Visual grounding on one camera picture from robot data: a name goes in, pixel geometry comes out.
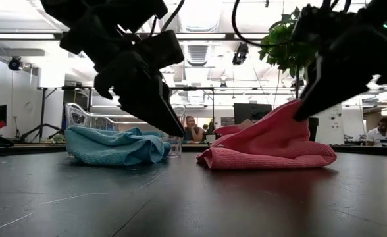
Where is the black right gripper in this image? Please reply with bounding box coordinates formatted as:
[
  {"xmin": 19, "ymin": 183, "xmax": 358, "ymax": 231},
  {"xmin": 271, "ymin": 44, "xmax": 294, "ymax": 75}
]
[{"xmin": 294, "ymin": 6, "xmax": 387, "ymax": 121}]

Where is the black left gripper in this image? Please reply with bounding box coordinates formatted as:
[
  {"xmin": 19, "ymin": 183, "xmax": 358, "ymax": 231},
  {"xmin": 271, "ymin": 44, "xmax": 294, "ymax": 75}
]
[{"xmin": 60, "ymin": 18, "xmax": 186, "ymax": 138}]

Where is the pink microfiber towel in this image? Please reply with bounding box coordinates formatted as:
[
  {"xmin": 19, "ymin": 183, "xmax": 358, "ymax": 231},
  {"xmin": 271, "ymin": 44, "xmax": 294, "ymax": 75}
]
[{"xmin": 195, "ymin": 99, "xmax": 338, "ymax": 171}]

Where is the light blue microfiber towel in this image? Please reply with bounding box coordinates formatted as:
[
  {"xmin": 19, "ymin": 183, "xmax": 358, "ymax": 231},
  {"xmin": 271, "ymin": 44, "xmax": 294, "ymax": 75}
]
[{"xmin": 64, "ymin": 126, "xmax": 172, "ymax": 167}]

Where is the white pillar with signs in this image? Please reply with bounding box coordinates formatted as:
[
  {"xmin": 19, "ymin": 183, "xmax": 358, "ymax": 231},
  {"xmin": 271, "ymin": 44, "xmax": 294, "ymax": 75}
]
[{"xmin": 313, "ymin": 104, "xmax": 344, "ymax": 146}]

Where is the black plant pot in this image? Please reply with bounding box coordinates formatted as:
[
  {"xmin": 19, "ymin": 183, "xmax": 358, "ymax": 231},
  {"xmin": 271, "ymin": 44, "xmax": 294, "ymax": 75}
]
[{"xmin": 307, "ymin": 117, "xmax": 320, "ymax": 142}]

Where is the person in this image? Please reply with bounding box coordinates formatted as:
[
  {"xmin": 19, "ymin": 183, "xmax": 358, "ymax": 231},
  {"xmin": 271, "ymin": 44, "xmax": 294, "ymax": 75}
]
[
  {"xmin": 366, "ymin": 117, "xmax": 387, "ymax": 147},
  {"xmin": 182, "ymin": 115, "xmax": 207, "ymax": 144}
]

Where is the clear plastic bin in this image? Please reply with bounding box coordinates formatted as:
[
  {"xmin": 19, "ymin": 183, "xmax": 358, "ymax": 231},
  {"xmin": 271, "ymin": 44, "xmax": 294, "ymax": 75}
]
[{"xmin": 64, "ymin": 102, "xmax": 186, "ymax": 157}]

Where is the green leafy plant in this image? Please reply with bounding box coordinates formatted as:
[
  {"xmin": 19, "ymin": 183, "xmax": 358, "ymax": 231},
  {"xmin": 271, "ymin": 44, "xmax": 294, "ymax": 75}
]
[{"xmin": 258, "ymin": 6, "xmax": 319, "ymax": 99}]

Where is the black desk monitor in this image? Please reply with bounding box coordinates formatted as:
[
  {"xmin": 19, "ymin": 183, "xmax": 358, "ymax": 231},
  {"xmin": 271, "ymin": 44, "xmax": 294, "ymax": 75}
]
[{"xmin": 233, "ymin": 103, "xmax": 273, "ymax": 125}]

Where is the black hanging spotlight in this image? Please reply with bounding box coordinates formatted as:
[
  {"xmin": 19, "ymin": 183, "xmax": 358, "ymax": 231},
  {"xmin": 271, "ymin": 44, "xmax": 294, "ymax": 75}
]
[
  {"xmin": 232, "ymin": 41, "xmax": 249, "ymax": 66},
  {"xmin": 8, "ymin": 56, "xmax": 24, "ymax": 72}
]

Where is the black-legged background table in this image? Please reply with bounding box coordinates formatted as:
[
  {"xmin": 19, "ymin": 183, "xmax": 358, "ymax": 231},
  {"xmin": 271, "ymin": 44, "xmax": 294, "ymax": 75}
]
[{"xmin": 37, "ymin": 86, "xmax": 93, "ymax": 143}]

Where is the black metal frame stand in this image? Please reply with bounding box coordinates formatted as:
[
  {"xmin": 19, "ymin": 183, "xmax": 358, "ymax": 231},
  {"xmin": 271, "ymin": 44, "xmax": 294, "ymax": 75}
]
[{"xmin": 170, "ymin": 86, "xmax": 216, "ymax": 117}]

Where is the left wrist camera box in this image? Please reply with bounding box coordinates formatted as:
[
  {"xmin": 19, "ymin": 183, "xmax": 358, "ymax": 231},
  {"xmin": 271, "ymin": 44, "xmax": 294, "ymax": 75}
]
[{"xmin": 137, "ymin": 29, "xmax": 185, "ymax": 70}]

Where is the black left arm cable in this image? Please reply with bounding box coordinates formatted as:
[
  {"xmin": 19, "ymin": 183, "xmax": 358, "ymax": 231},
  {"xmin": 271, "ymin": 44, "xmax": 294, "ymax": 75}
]
[{"xmin": 150, "ymin": 0, "xmax": 186, "ymax": 37}]

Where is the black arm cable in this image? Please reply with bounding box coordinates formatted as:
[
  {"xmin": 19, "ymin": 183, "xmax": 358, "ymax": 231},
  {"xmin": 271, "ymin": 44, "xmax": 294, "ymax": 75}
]
[
  {"xmin": 231, "ymin": 0, "xmax": 296, "ymax": 49},
  {"xmin": 150, "ymin": 0, "xmax": 186, "ymax": 37}
]

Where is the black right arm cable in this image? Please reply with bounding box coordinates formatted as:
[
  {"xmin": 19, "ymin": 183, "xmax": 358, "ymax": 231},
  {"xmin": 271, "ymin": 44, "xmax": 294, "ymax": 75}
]
[{"xmin": 231, "ymin": 0, "xmax": 296, "ymax": 49}]

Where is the black metal table frame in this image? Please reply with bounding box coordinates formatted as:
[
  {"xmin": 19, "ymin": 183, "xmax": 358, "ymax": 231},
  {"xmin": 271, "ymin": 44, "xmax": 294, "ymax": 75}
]
[{"xmin": 0, "ymin": 144, "xmax": 387, "ymax": 158}]

